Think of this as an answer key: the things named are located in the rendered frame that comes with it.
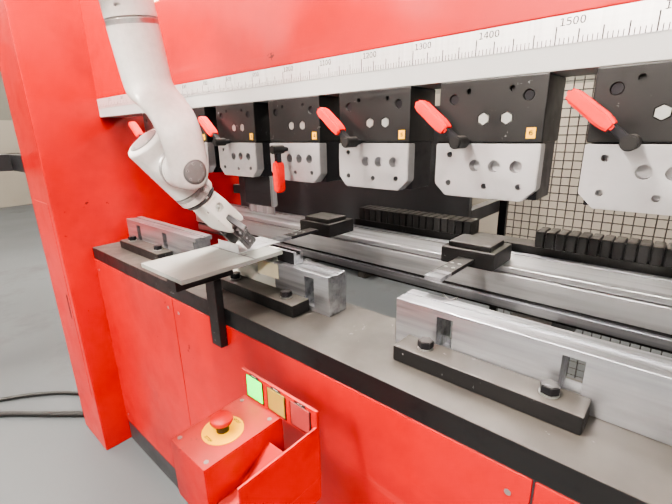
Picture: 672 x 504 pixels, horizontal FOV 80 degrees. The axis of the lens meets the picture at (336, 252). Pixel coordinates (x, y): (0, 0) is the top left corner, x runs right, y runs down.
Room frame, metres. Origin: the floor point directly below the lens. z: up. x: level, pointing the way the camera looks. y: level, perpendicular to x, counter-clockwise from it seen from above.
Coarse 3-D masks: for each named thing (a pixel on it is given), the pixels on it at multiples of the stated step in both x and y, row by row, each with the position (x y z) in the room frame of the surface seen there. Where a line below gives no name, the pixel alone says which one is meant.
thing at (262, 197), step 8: (272, 176) 0.97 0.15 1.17; (248, 184) 1.02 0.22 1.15; (256, 184) 1.00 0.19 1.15; (264, 184) 0.98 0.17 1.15; (272, 184) 0.97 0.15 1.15; (248, 192) 1.02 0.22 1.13; (256, 192) 1.00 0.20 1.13; (264, 192) 0.98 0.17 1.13; (272, 192) 0.97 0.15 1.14; (248, 200) 1.02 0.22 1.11; (256, 200) 1.00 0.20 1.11; (264, 200) 0.98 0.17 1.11; (272, 200) 0.97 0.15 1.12; (256, 208) 1.02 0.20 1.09; (264, 208) 1.00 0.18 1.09; (272, 208) 0.98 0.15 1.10
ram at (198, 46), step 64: (192, 0) 1.08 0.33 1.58; (256, 0) 0.92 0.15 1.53; (320, 0) 0.80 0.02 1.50; (384, 0) 0.71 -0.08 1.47; (448, 0) 0.64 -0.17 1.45; (512, 0) 0.58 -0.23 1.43; (576, 0) 0.53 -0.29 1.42; (640, 0) 0.49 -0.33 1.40; (192, 64) 1.10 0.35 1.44; (256, 64) 0.93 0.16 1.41; (448, 64) 0.64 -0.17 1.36; (512, 64) 0.58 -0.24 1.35; (576, 64) 0.52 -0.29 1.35
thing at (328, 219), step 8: (312, 216) 1.16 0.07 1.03; (320, 216) 1.16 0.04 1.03; (328, 216) 1.16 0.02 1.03; (336, 216) 1.16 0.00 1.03; (344, 216) 1.17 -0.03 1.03; (304, 224) 1.16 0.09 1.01; (312, 224) 1.14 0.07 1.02; (320, 224) 1.12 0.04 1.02; (328, 224) 1.10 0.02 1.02; (336, 224) 1.12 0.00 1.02; (344, 224) 1.15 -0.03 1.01; (352, 224) 1.17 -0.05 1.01; (296, 232) 1.09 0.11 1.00; (304, 232) 1.09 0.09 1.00; (312, 232) 1.11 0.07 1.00; (320, 232) 1.12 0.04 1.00; (328, 232) 1.10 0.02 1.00; (336, 232) 1.12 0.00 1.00; (344, 232) 1.15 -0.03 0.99; (280, 240) 1.02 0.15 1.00
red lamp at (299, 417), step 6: (294, 408) 0.58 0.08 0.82; (300, 408) 0.57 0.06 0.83; (294, 414) 0.58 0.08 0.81; (300, 414) 0.57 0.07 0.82; (306, 414) 0.56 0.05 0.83; (294, 420) 0.58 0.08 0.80; (300, 420) 0.57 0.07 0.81; (306, 420) 0.56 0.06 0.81; (300, 426) 0.57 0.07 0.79; (306, 426) 0.56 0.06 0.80; (306, 432) 0.56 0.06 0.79
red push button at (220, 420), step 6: (216, 414) 0.58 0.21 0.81; (222, 414) 0.58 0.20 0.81; (228, 414) 0.58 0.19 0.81; (210, 420) 0.57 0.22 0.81; (216, 420) 0.57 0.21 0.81; (222, 420) 0.57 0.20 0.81; (228, 420) 0.57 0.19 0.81; (216, 426) 0.56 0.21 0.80; (222, 426) 0.56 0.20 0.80; (228, 426) 0.58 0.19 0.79; (222, 432) 0.57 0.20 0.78
